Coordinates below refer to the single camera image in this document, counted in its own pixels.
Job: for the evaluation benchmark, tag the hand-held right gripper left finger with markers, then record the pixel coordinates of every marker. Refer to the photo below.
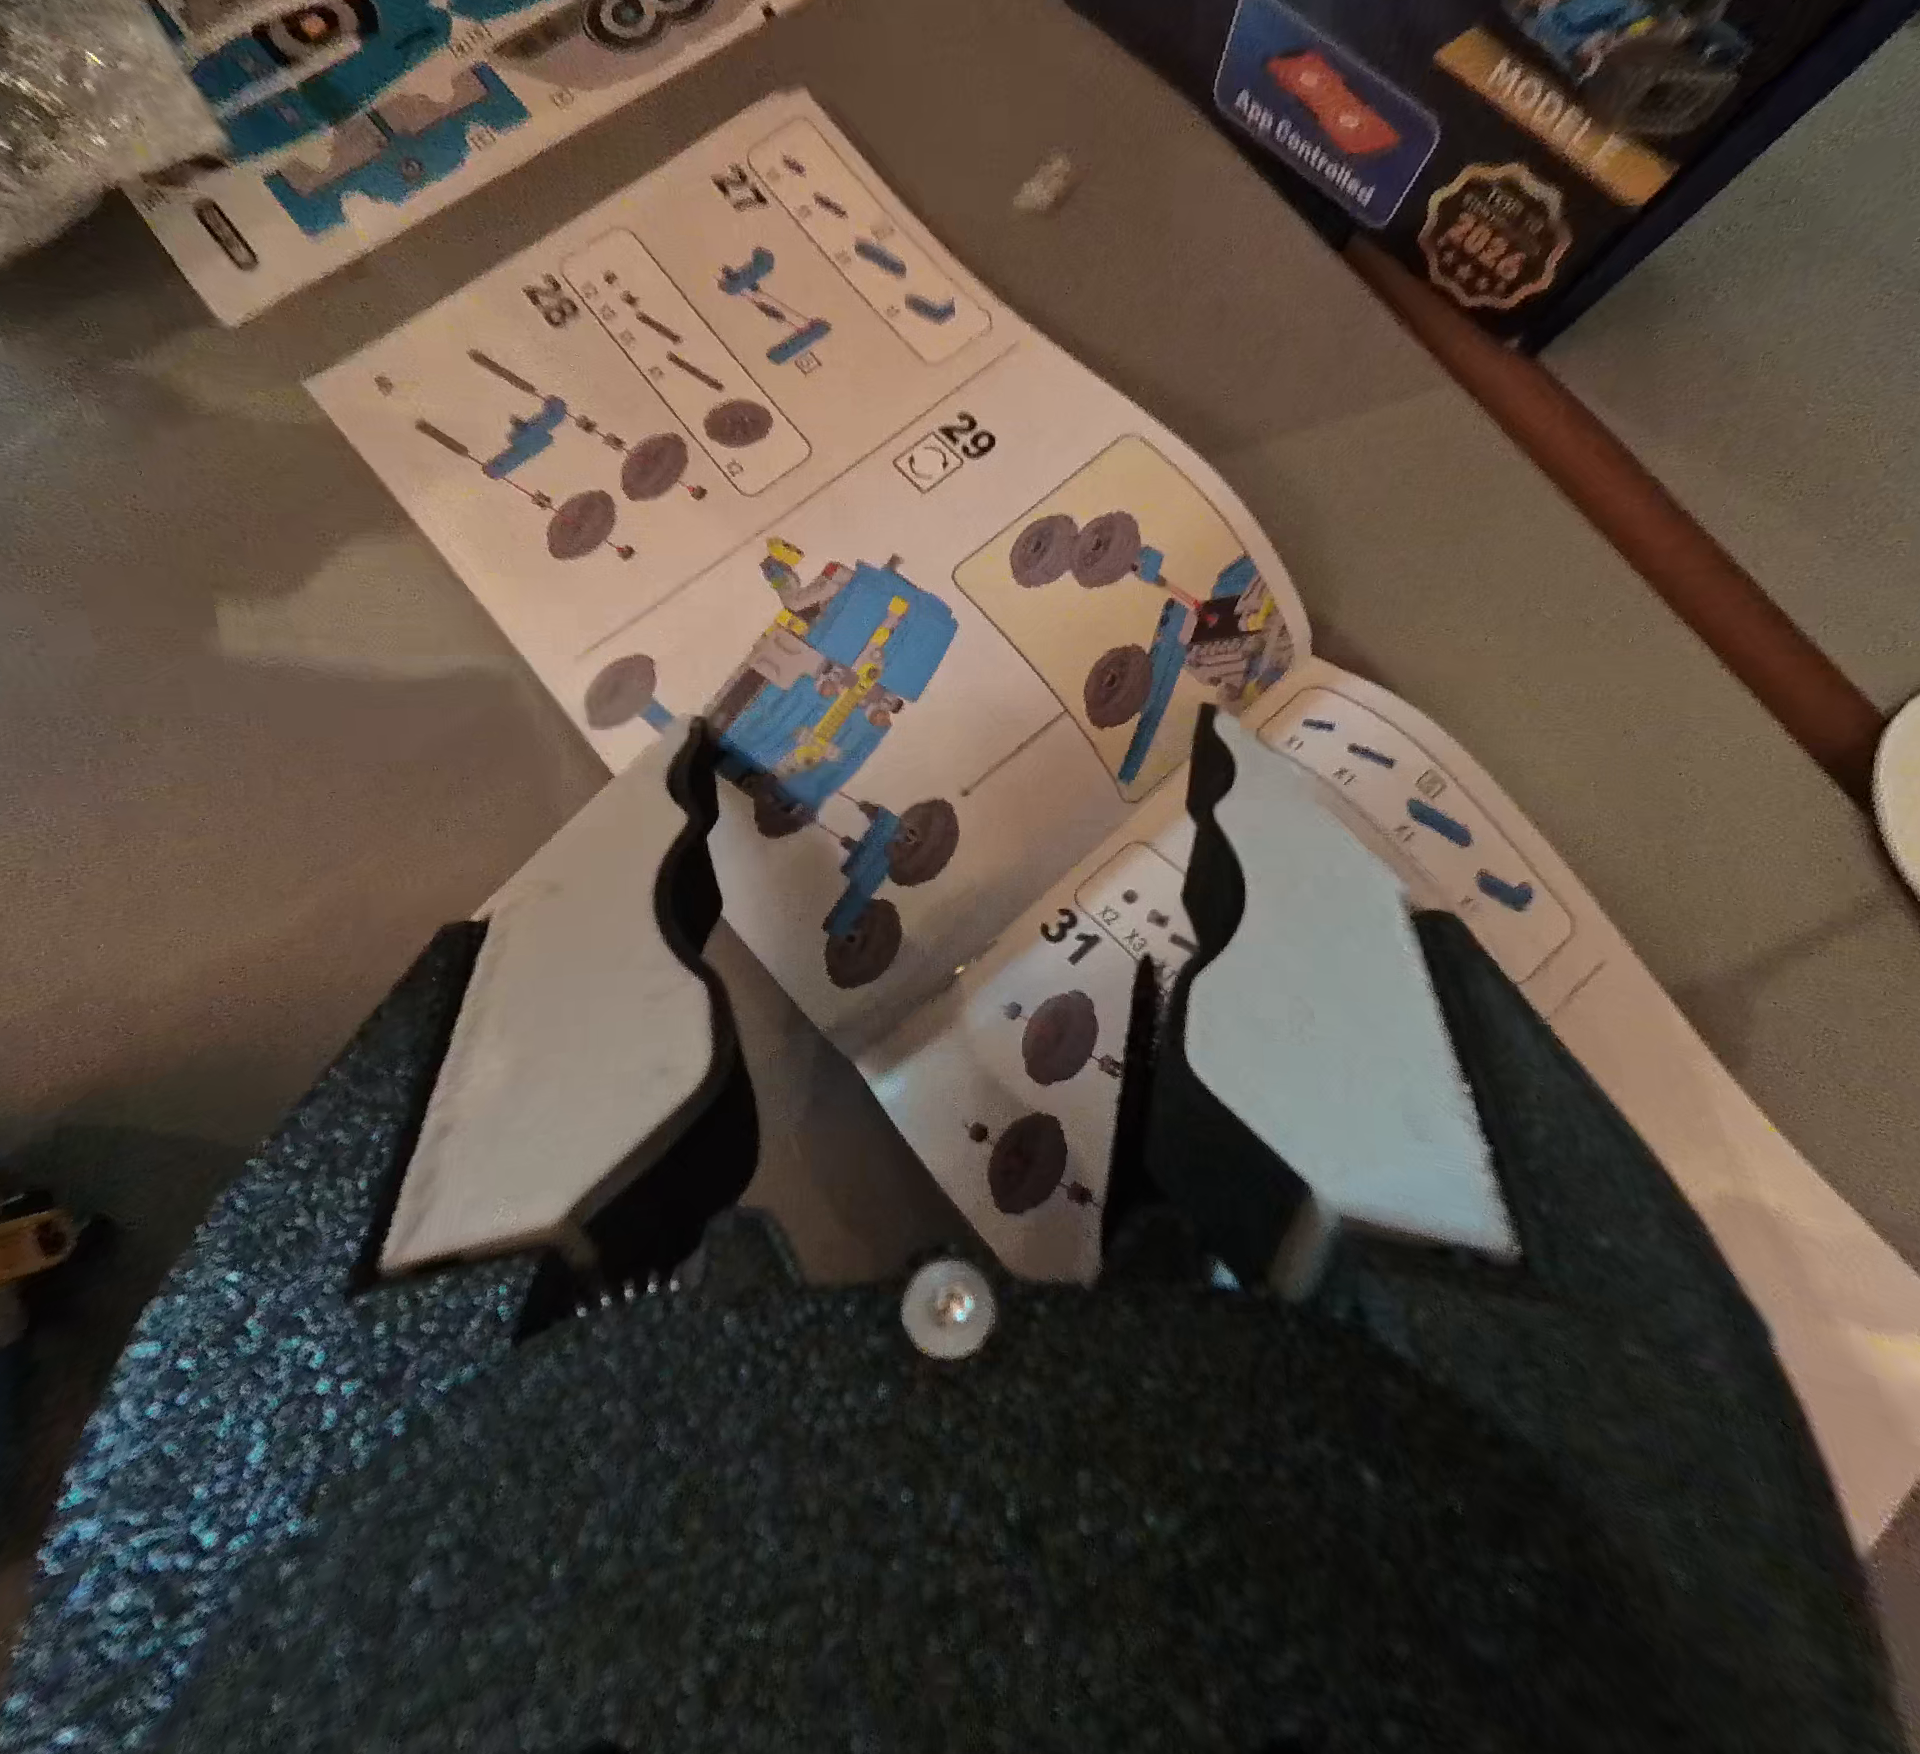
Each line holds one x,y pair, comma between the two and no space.
569,1036

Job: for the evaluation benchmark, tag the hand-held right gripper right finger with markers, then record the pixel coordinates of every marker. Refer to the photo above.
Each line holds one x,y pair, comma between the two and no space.
1320,1036

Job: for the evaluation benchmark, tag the grey desk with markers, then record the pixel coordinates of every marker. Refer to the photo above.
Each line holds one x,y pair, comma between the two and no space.
225,509

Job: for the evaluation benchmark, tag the open instruction booklet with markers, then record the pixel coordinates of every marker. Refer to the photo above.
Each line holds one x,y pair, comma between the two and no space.
839,495

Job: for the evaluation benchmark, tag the blue sticker sheet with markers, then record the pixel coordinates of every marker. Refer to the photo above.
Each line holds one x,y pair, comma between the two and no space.
495,30

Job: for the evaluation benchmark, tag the dark blue robot kit box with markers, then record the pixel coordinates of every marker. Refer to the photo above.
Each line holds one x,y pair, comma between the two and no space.
1502,15

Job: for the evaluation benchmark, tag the crinkled clear plastic bag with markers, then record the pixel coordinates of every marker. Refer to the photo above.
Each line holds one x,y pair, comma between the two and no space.
62,59

